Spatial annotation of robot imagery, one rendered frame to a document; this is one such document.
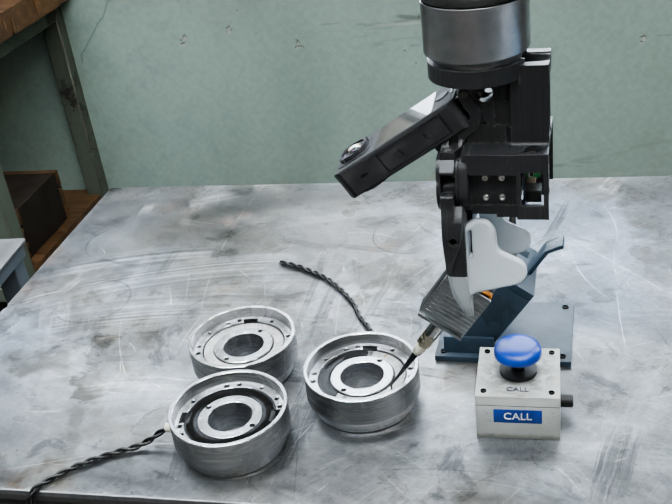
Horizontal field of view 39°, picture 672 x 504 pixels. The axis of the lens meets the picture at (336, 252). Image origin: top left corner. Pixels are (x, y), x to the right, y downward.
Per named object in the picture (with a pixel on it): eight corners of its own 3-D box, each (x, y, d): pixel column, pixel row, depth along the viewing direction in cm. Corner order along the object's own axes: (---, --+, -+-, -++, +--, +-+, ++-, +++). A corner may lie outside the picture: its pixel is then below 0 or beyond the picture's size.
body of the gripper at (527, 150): (548, 230, 68) (547, 70, 62) (430, 229, 70) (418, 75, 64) (553, 183, 74) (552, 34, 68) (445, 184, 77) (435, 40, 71)
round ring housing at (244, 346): (207, 340, 99) (200, 307, 97) (306, 335, 97) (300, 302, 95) (185, 404, 90) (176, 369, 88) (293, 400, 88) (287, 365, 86)
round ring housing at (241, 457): (300, 402, 88) (294, 367, 86) (284, 482, 79) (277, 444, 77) (192, 405, 89) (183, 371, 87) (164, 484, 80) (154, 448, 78)
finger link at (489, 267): (526, 335, 73) (524, 224, 69) (450, 332, 74) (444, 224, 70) (529, 315, 75) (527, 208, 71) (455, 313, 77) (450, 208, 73)
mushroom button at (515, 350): (494, 403, 81) (492, 356, 78) (496, 375, 84) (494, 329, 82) (542, 405, 80) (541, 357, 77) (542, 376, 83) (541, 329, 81)
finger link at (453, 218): (464, 285, 70) (459, 175, 67) (444, 285, 71) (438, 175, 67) (472, 258, 75) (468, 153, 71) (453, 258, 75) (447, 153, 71)
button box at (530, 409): (476, 437, 81) (474, 392, 78) (482, 386, 87) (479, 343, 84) (573, 441, 79) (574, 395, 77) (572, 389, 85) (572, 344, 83)
